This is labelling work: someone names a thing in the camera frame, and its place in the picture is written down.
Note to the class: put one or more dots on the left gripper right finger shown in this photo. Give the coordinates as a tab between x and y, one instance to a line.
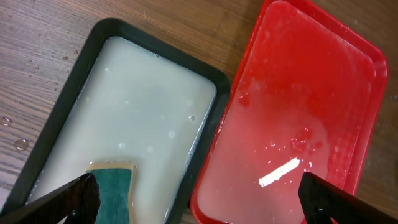
322	202

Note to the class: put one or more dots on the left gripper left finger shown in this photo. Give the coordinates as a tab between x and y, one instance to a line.
75	202

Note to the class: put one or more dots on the green yellow sponge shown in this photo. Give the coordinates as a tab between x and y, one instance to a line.
116	183

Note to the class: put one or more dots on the red plastic tray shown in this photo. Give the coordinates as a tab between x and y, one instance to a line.
305	99

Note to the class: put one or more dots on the black tray with soapy water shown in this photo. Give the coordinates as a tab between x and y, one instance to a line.
129	97

